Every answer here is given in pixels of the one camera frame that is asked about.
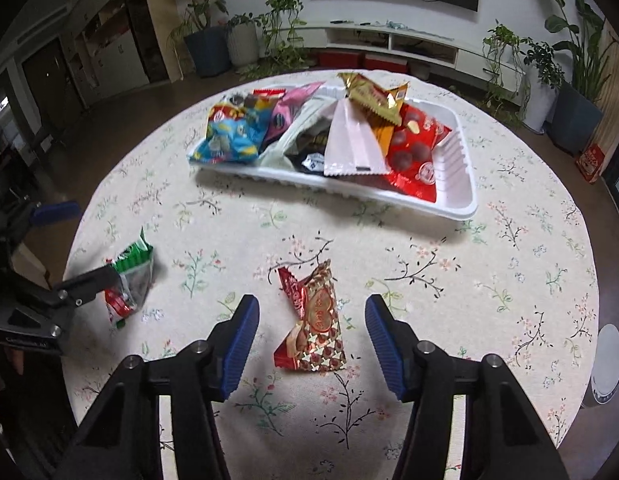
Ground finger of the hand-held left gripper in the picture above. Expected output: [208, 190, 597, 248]
[52, 262, 120, 311]
[0, 200, 82, 242]

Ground orange long snack packet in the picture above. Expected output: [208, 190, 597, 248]
[371, 119, 396, 162]

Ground gold packet with red label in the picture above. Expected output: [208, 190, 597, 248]
[337, 72, 409, 127]

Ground light blue snack packet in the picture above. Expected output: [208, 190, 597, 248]
[188, 94, 286, 164]

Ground pale pink translucent packet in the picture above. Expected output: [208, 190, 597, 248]
[323, 97, 386, 178]

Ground grey white long snack packet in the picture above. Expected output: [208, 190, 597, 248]
[258, 99, 341, 172]

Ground pink snack packet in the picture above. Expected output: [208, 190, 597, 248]
[262, 81, 326, 147]

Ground green snack packet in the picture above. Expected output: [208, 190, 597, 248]
[103, 227, 156, 329]

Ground hanging vine plant on cabinet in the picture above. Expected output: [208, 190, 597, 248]
[481, 19, 529, 112]

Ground plant in white ribbed pot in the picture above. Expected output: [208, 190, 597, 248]
[226, 12, 264, 69]

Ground tall plant in dark pot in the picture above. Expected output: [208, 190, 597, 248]
[156, 0, 234, 79]

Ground red chocolate ball packet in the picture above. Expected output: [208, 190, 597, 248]
[383, 104, 453, 204]

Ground white wall cabinet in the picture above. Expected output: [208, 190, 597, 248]
[64, 0, 151, 107]

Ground large-leaf plant in dark pot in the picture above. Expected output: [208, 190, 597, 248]
[518, 0, 616, 157]

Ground black snack packet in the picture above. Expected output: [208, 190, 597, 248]
[284, 129, 331, 174]

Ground white round appliance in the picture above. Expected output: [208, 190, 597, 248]
[581, 323, 619, 409]

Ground white plastic tray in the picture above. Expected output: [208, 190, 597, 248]
[188, 82, 479, 222]

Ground trailing vine plant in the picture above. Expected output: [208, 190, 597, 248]
[238, 0, 316, 82]

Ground bushy plant in white pot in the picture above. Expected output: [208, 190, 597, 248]
[518, 39, 566, 134]

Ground red gold heart-print packet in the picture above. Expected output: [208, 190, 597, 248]
[273, 258, 347, 374]

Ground red gift bag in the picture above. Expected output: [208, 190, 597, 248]
[575, 142, 607, 185]

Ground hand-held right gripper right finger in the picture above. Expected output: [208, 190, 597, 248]
[364, 294, 570, 480]

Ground red storage box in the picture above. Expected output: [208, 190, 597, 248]
[363, 52, 409, 76]
[316, 49, 361, 69]

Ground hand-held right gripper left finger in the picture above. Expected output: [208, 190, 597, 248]
[52, 294, 260, 480]

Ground white television cabinet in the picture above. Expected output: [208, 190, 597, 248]
[308, 22, 523, 94]

